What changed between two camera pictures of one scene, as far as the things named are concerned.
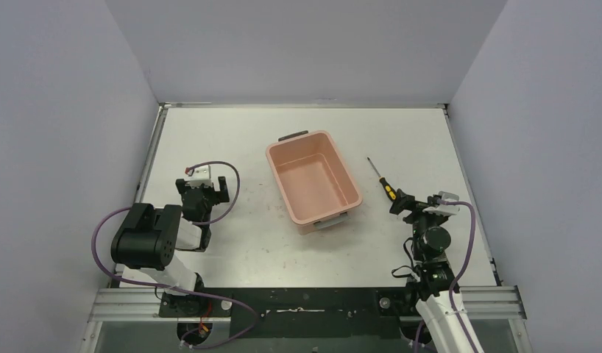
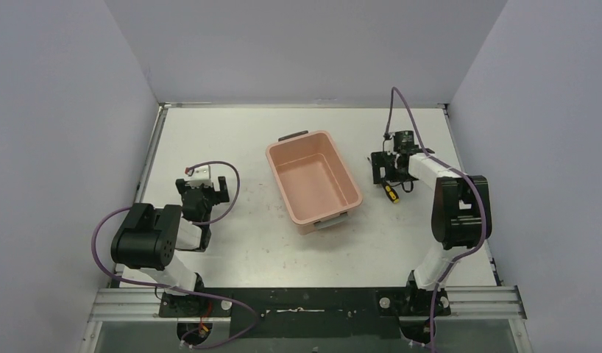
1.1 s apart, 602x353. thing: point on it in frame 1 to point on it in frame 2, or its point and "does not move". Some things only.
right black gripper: x=405 y=202 to x=383 y=160
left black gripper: x=202 y=192 does not move
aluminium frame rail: x=143 y=305 does not move
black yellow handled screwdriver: x=387 y=187 does not move
